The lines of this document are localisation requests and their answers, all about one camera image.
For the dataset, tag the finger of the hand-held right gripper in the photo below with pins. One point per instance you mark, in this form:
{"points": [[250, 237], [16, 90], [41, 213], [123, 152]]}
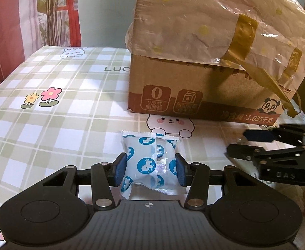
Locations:
{"points": [[246, 152], [258, 135]]}

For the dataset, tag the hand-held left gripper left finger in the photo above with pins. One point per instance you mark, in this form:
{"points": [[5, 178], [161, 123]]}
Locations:
{"points": [[120, 170]]}

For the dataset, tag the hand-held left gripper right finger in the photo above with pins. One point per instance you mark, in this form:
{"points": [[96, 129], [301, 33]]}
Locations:
{"points": [[181, 170]]}

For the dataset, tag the white packet with blue circles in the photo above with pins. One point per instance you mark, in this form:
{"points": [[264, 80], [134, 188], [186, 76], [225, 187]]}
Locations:
{"points": [[144, 161]]}

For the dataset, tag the brown cardboard box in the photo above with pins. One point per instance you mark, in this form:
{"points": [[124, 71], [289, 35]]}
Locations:
{"points": [[215, 83]]}

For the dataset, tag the checked cartoon tablecloth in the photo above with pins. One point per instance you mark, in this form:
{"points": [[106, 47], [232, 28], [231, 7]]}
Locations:
{"points": [[64, 125]]}

